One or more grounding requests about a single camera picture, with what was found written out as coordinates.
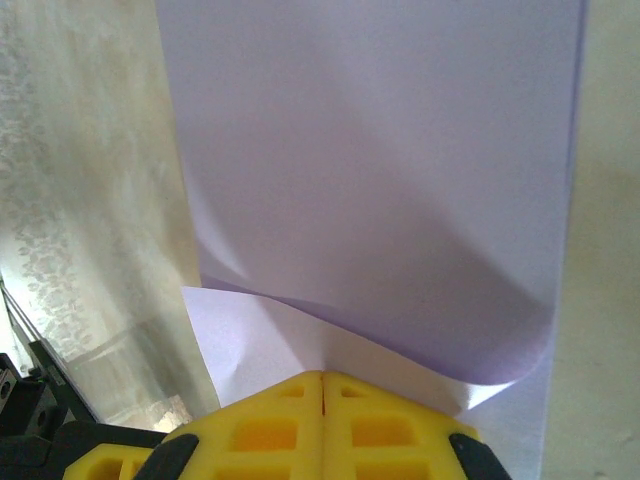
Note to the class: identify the purple paper sheet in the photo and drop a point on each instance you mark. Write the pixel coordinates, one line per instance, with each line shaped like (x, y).
(375, 150)

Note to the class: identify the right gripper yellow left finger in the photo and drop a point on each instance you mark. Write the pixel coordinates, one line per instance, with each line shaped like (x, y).
(260, 440)

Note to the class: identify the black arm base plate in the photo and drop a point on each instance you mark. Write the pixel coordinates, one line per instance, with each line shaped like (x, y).
(15, 380)

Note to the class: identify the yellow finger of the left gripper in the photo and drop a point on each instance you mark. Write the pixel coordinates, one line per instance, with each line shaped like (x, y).
(105, 460)

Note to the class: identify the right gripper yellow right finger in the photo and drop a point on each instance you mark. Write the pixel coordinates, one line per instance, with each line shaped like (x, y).
(385, 440)

